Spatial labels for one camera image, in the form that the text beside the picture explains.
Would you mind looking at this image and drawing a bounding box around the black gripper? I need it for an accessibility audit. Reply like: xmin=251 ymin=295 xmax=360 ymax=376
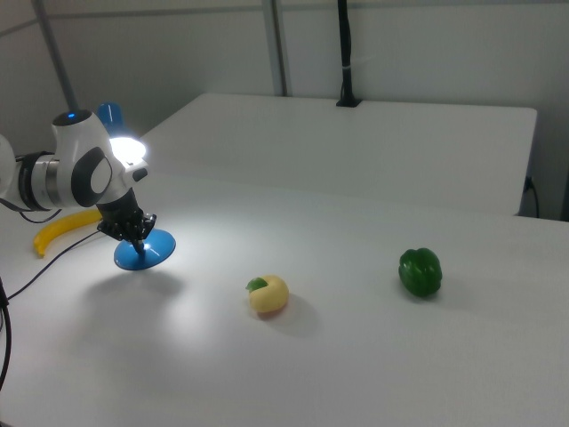
xmin=96 ymin=188 xmax=158 ymax=256

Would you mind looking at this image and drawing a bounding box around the blue desk lamp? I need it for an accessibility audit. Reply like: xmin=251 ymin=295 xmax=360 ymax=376
xmin=96 ymin=101 xmax=177 ymax=271

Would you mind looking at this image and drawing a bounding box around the yellow banana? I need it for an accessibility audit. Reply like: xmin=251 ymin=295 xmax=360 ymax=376
xmin=33 ymin=208 xmax=105 ymax=260

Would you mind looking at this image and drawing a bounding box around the yellow apple with green leaf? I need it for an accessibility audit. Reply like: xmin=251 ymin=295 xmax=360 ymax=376
xmin=244 ymin=274 xmax=291 ymax=317

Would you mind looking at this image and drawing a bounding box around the white rectangular side table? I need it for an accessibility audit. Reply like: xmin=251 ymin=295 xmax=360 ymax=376
xmin=137 ymin=92 xmax=540 ymax=218

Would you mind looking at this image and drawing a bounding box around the green bell pepper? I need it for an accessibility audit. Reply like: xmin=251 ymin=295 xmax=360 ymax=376
xmin=397 ymin=246 xmax=445 ymax=300

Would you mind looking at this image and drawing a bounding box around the black lamp power cable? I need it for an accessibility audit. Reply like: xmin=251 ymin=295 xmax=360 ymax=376
xmin=7 ymin=227 xmax=106 ymax=301

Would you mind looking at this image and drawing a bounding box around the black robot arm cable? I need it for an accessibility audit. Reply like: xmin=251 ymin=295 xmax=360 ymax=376
xmin=0 ymin=198 xmax=64 ymax=393

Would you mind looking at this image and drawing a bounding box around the grey metal wall post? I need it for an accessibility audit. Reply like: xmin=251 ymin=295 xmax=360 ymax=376
xmin=265 ymin=0 xmax=293 ymax=97

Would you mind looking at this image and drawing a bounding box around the black clamped pole mount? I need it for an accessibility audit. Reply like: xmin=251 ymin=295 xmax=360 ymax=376
xmin=335 ymin=0 xmax=363 ymax=109

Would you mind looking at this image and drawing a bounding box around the black cable at table side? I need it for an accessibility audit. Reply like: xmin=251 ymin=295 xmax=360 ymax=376
xmin=524 ymin=175 xmax=541 ymax=220

